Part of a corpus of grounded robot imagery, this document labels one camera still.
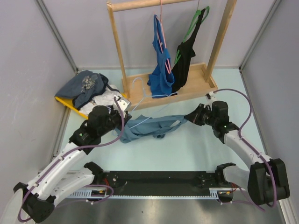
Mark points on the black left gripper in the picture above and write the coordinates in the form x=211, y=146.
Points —
x=114, y=111

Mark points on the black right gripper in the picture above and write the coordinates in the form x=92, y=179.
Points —
x=195, y=117

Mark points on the grey-blue tank top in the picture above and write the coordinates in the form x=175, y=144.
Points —
x=147, y=126

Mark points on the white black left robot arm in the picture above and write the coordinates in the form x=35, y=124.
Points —
x=42, y=194

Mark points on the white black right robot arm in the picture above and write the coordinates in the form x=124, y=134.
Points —
x=266, y=180

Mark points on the royal blue tank top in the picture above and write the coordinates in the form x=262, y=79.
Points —
x=160, y=85

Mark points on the black tank top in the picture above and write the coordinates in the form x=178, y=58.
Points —
x=180, y=72

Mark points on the green plastic hanger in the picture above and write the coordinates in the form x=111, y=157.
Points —
x=190, y=37

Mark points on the white garment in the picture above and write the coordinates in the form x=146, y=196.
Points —
x=105, y=99

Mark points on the yellow plastic tray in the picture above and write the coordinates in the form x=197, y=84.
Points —
x=68, y=103

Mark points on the dark blue printed shirt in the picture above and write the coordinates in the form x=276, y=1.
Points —
x=83, y=87

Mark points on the wooden clothes rack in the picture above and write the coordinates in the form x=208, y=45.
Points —
x=200, y=75

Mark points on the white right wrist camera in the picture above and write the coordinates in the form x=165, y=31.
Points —
x=210, y=97

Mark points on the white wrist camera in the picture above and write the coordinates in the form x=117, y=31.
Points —
x=121, y=103
x=210, y=97

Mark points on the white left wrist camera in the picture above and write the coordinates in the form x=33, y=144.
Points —
x=121, y=103

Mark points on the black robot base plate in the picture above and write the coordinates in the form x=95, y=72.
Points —
x=167, y=184

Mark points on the pink wire hanger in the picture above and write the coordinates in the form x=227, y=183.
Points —
x=160, y=46

